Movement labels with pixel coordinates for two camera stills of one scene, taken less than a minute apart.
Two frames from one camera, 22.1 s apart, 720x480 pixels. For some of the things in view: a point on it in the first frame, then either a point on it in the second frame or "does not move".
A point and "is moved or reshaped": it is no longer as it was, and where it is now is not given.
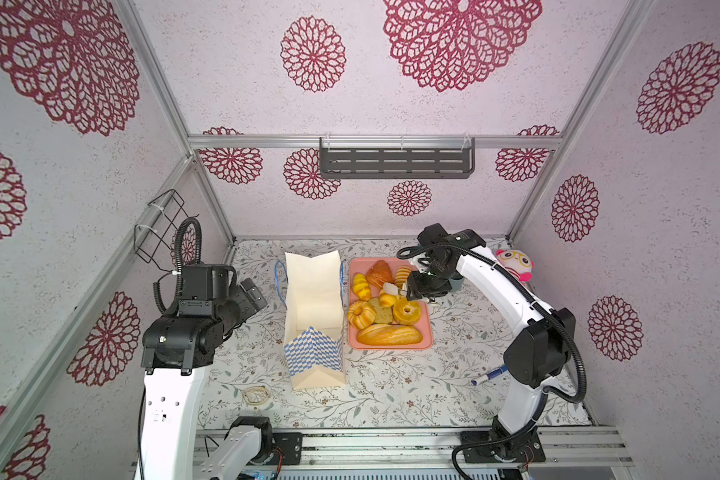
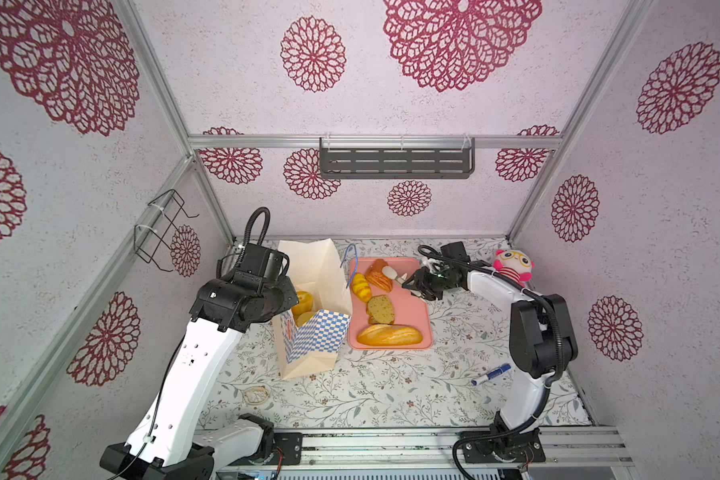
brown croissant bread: (379, 274) does not move
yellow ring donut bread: (406, 312) -> (305, 304)
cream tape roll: (256, 395) does not move
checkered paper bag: (312, 291) is moved or reshaped
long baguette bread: (389, 335) does not move
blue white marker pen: (504, 368) does not move
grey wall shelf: (397, 157) does not move
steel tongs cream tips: (393, 289) -> (392, 274)
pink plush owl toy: (518, 263) does not move
